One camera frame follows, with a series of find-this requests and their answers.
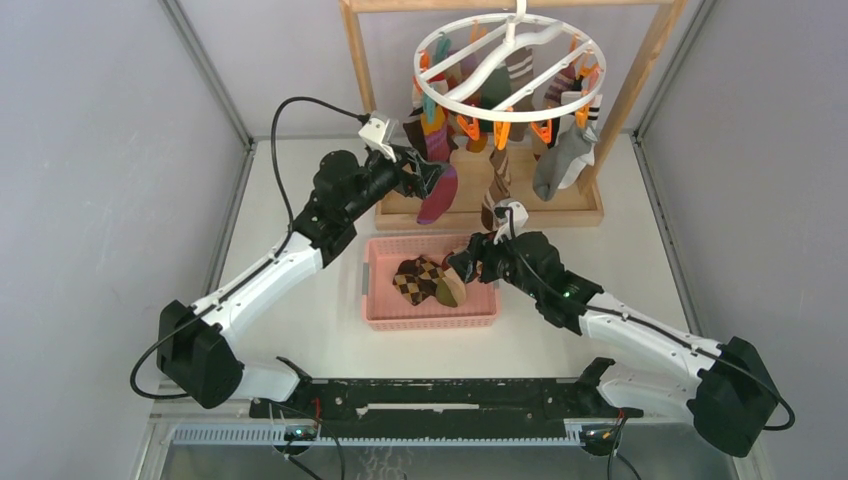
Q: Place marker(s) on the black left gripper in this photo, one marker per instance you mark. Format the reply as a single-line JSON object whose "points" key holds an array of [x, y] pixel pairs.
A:
{"points": [[424, 174]]}

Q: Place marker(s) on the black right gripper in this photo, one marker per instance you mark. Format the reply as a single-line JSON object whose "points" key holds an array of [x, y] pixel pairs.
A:
{"points": [[480, 247]]}

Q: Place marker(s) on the beige striped sock red heel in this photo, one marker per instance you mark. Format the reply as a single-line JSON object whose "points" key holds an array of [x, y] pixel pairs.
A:
{"points": [[450, 291]]}

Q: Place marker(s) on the brown yellow argyle sock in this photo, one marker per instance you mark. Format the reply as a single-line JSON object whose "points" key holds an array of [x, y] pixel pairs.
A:
{"points": [[416, 279]]}

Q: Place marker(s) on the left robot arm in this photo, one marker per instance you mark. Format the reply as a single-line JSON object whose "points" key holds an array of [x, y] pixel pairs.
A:
{"points": [[196, 341]]}

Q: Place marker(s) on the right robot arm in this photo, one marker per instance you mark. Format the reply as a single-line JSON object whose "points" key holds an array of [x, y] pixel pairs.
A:
{"points": [[723, 390]]}

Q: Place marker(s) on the wooden hanger rack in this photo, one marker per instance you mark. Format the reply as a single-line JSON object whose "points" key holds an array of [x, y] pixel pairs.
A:
{"points": [[576, 206]]}

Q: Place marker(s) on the white round clip hanger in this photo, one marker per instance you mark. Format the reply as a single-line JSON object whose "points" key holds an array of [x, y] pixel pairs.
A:
{"points": [[555, 68]]}

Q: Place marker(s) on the brown beige striped sock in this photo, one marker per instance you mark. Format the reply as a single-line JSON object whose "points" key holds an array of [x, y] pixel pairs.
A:
{"points": [[499, 188]]}

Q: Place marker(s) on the pink perforated plastic basket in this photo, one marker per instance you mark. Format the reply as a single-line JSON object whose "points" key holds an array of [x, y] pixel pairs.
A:
{"points": [[384, 309]]}

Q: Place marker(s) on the dark green sock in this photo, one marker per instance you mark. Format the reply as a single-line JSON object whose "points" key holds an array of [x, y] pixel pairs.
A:
{"points": [[496, 88]]}

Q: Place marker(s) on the grey sock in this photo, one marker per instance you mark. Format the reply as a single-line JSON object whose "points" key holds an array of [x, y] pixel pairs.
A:
{"points": [[550, 169]]}

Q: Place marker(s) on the white black striped sock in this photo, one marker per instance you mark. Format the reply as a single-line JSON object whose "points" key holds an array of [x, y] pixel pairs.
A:
{"points": [[582, 138]]}

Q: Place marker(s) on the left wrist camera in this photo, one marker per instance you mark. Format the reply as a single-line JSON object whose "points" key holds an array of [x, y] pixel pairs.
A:
{"points": [[377, 133]]}

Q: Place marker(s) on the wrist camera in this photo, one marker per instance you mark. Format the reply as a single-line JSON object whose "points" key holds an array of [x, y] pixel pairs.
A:
{"points": [[510, 216], [377, 133]]}

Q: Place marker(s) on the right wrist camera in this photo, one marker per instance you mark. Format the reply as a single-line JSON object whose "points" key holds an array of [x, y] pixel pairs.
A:
{"points": [[510, 216]]}

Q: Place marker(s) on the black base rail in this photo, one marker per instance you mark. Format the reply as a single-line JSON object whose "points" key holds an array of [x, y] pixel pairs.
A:
{"points": [[488, 410]]}

